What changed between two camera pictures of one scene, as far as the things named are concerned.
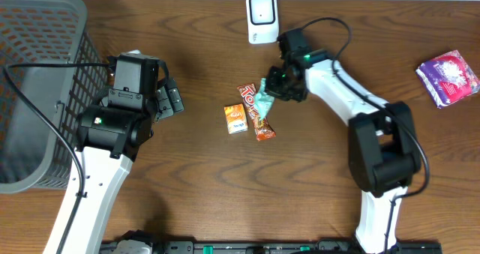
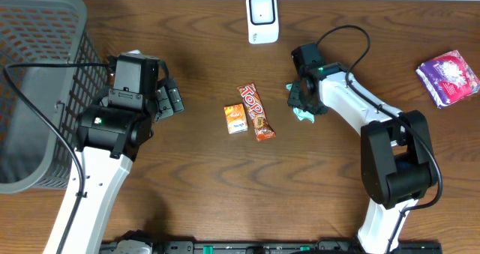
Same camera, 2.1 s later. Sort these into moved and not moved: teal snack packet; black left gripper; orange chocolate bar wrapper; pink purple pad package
Moved: teal snack packet
Not moved: black left gripper; pink purple pad package; orange chocolate bar wrapper
